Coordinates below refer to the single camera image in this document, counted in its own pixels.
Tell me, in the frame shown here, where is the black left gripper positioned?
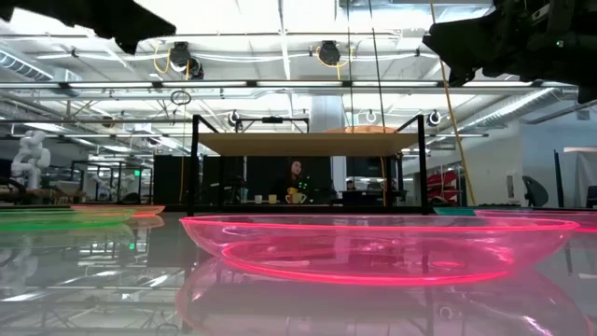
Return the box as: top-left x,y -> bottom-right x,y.
0,0 -> 177,55

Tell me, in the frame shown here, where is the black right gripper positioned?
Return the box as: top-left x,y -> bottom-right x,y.
422,0 -> 597,105

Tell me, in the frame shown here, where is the coral red translucent plate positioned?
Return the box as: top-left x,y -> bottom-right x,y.
70,203 -> 166,219

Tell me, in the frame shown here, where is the green translucent plate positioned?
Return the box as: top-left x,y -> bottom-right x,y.
0,207 -> 137,233

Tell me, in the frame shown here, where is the red object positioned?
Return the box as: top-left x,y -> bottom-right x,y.
426,170 -> 460,204

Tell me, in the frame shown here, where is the black monitor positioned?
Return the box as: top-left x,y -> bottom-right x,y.
345,156 -> 388,179

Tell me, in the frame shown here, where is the grey office chair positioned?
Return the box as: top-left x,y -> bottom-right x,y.
521,175 -> 550,208

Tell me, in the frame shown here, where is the large pink translucent plate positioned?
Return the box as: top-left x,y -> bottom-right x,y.
179,214 -> 581,287

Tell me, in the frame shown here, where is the black ceiling cable reel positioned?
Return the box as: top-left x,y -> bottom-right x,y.
168,41 -> 205,80
314,40 -> 342,67

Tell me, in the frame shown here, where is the silver ventilation duct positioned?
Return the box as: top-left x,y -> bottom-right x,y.
459,87 -> 573,133

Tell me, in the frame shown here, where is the yellow hanging cable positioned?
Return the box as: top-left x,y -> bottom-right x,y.
428,0 -> 478,207

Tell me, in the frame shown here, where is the black hanging cable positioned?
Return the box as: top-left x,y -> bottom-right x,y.
368,0 -> 387,123

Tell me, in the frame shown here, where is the black frame wooden shelf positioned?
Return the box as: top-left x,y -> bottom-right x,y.
187,114 -> 429,217

